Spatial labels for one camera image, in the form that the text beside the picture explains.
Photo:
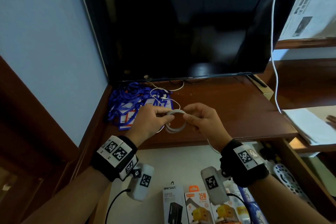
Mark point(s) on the person's left hand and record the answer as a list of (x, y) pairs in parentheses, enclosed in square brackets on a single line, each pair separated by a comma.
[(149, 124)]

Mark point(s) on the person's right hand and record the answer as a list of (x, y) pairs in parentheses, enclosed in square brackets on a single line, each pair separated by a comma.
[(207, 124)]

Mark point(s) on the pile of blue ID lanyards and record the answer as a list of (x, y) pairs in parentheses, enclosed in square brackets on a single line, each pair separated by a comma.
[(123, 95)]

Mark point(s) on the wooden drawer with white bottom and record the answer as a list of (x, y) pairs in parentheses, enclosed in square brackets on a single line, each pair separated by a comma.
[(178, 163)]

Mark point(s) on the black plug adapter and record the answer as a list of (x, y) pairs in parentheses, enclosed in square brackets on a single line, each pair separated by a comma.
[(267, 153)]

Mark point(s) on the white charger box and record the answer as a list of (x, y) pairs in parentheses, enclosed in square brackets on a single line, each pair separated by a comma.
[(173, 205)]

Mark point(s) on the orange charger box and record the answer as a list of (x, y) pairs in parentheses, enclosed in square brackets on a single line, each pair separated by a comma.
[(225, 213), (198, 210)]

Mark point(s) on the blue soap packet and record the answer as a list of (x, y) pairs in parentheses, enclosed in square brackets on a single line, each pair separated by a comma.
[(253, 210)]

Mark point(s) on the large white remote control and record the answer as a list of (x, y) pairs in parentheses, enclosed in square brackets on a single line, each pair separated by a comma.
[(291, 181)]

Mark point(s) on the person's right forearm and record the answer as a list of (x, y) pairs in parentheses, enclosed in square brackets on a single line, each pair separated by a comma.
[(283, 205)]

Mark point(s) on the person's left forearm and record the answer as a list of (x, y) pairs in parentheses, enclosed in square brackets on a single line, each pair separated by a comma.
[(73, 200)]

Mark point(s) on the black left wristband with markers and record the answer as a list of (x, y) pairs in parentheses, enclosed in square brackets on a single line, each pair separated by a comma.
[(113, 155)]

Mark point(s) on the black wristband with markers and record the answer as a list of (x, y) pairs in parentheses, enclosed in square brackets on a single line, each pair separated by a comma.
[(244, 163), (113, 155)]

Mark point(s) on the black right wristband with markers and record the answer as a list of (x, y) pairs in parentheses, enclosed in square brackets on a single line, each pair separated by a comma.
[(244, 163)]

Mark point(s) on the black television stand leg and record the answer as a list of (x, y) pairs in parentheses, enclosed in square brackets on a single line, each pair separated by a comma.
[(258, 80)]

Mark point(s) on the white fabric sheet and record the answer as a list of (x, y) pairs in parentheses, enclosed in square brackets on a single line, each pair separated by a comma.
[(309, 126)]

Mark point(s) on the black television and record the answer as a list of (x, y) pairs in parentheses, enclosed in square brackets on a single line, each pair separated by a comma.
[(183, 21)]

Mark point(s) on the brown wooden side cabinet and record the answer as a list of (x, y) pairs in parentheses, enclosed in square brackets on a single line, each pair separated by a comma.
[(307, 84)]

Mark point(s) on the printed newspaper sheet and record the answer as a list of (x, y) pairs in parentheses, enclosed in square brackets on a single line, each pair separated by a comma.
[(315, 8)]

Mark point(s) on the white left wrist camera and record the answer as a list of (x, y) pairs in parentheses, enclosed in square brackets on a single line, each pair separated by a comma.
[(141, 181)]

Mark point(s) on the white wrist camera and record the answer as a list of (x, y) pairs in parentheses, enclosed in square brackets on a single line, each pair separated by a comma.
[(141, 181), (212, 184)]

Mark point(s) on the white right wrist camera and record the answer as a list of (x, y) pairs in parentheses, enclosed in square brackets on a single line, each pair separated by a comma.
[(212, 184)]

